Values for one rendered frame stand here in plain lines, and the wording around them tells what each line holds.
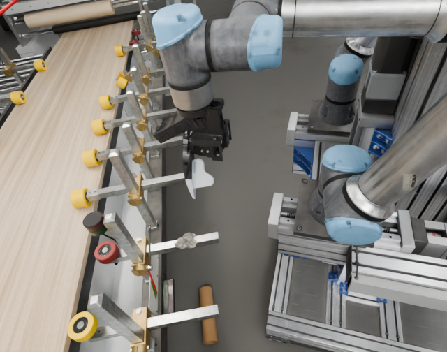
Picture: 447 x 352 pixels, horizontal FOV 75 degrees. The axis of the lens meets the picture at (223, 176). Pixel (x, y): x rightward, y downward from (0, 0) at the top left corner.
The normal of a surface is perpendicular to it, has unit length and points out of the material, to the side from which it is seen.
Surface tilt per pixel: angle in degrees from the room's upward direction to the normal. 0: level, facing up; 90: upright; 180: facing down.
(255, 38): 55
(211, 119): 90
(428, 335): 0
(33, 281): 0
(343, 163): 8
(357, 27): 110
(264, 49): 78
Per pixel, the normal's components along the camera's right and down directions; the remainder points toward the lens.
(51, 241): -0.12, -0.68
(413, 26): -0.12, 0.90
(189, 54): -0.17, 0.59
